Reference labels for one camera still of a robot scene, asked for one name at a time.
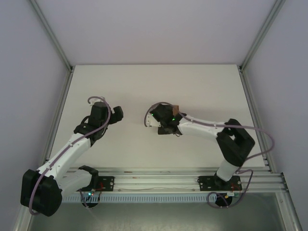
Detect aluminium table side rail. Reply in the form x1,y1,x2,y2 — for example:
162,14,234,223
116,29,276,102
238,67,284,174
38,68,74,174

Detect aluminium frame bar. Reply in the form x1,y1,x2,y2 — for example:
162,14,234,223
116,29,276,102
276,192,303,231
13,204,33,231

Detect grey slotted cable duct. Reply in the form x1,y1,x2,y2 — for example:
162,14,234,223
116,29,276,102
61,194,211,203

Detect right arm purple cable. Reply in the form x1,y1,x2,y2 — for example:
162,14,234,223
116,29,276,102
143,102,276,209

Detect aluminium frame post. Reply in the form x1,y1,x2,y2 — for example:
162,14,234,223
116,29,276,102
29,0,74,73
239,0,287,73

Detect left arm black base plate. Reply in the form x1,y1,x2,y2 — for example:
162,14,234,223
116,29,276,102
91,175,115,193

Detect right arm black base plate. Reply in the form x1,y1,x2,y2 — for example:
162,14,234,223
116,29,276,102
197,175,242,192

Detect black round cable grommet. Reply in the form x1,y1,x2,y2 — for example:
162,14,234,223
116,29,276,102
215,193,233,209
81,201,99,209

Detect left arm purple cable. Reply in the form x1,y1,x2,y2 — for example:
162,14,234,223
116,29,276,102
28,96,113,216

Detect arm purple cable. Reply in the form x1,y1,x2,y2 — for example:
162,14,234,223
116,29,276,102
143,102,276,209
28,96,113,216

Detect grey metal sheet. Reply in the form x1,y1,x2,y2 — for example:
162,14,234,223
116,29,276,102
26,192,303,231

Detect aluminium mounting rail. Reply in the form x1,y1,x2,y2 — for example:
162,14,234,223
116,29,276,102
57,167,289,193

